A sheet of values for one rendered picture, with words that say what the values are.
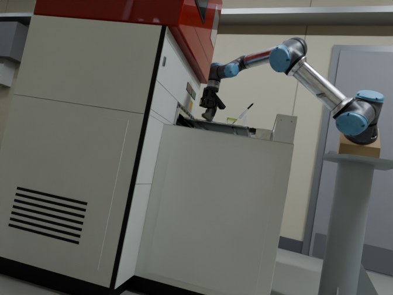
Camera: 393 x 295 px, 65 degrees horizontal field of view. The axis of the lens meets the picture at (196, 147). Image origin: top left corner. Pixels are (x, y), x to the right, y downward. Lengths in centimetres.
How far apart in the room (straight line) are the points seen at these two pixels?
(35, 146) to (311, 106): 269
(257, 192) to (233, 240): 24
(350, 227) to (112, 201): 108
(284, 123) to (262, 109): 198
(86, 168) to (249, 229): 77
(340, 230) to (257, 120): 208
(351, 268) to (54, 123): 151
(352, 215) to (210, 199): 66
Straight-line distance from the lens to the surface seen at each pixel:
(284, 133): 151
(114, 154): 137
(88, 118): 145
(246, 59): 182
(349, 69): 354
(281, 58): 149
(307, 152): 337
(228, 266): 148
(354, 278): 168
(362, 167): 162
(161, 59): 141
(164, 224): 150
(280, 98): 350
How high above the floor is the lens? 62
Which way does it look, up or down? 4 degrees up
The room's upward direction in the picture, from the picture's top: 11 degrees clockwise
